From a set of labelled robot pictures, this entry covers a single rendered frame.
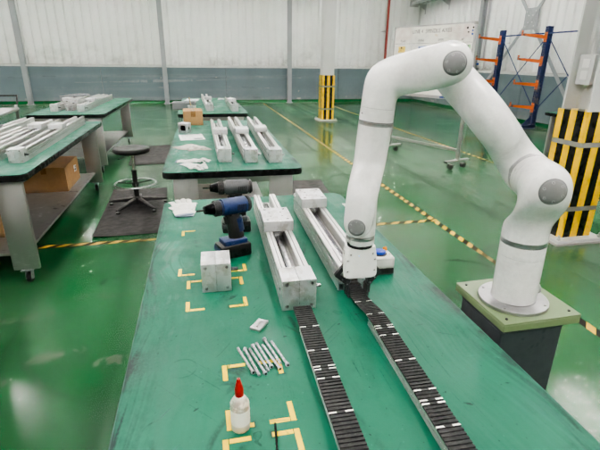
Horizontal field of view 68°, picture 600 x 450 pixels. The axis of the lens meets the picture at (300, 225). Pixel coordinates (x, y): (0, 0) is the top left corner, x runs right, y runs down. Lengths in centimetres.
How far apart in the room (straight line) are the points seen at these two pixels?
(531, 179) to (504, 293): 35
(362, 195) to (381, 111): 22
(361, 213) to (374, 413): 48
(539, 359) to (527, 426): 45
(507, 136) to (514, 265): 36
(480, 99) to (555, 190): 28
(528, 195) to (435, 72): 38
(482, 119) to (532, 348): 66
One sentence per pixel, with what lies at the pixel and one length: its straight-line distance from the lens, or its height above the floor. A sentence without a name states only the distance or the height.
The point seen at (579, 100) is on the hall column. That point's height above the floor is 116.
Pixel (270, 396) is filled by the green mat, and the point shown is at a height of 78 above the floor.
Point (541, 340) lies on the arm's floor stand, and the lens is 146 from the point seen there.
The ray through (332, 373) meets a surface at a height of 81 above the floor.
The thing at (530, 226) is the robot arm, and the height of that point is 106.
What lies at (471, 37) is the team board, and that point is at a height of 175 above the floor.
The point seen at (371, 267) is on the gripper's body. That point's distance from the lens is 133.
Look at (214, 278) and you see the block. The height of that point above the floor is 83.
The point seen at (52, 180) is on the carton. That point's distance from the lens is 490.
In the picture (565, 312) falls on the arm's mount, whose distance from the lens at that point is 145.
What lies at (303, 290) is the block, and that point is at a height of 84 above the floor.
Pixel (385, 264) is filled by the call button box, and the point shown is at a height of 82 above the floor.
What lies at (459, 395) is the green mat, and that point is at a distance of 109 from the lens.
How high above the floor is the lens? 146
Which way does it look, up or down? 21 degrees down
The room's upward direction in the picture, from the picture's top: 1 degrees clockwise
